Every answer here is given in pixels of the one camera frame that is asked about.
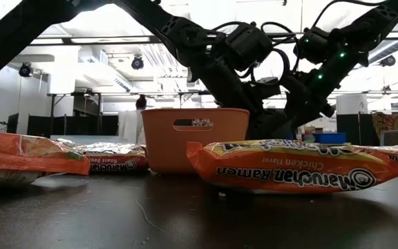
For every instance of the orange patterned cloth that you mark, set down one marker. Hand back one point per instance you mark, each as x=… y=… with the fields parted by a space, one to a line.
x=387 y=124

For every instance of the red Maruchan ramen pack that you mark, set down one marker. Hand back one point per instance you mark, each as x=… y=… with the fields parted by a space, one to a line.
x=116 y=164

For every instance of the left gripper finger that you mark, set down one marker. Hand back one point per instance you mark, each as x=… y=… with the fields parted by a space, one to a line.
x=245 y=102

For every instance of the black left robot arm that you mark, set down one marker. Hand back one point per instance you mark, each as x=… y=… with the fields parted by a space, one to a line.
x=47 y=17

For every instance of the long ceiling light bar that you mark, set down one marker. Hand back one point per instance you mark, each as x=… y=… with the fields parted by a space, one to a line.
x=99 y=41

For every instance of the black room partition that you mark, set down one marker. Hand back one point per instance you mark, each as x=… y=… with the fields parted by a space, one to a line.
x=40 y=125
x=347 y=128

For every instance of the stack of coloured items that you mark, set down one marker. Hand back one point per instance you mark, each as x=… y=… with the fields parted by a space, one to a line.
x=308 y=136

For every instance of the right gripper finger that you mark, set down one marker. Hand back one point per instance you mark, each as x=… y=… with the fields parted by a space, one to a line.
x=268 y=126

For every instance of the orange plastic bin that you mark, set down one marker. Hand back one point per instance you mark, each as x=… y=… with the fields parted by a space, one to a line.
x=157 y=152

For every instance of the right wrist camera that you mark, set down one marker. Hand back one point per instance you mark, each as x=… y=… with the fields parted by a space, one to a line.
x=268 y=89

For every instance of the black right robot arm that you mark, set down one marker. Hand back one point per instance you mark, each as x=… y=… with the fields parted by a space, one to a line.
x=382 y=20

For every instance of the blue storage bin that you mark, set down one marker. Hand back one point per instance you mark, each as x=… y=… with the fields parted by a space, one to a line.
x=330 y=138

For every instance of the person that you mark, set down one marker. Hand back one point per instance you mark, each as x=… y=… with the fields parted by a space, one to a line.
x=131 y=128

